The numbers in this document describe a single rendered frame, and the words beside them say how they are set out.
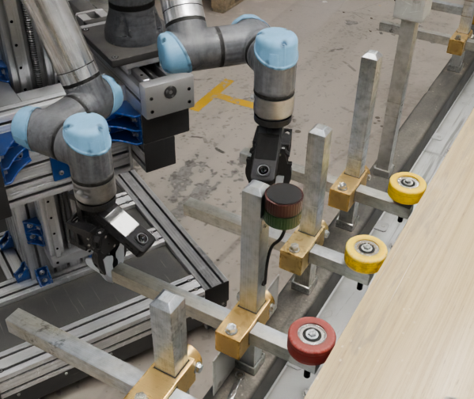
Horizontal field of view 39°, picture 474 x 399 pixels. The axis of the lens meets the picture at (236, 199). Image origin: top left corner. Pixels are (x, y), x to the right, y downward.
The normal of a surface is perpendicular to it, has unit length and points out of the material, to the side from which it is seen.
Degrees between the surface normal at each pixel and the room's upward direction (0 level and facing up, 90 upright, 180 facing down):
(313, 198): 90
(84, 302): 0
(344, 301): 0
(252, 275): 90
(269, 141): 32
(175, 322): 90
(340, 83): 0
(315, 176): 90
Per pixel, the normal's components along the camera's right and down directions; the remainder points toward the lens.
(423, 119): 0.01, -0.79
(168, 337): -0.50, 0.52
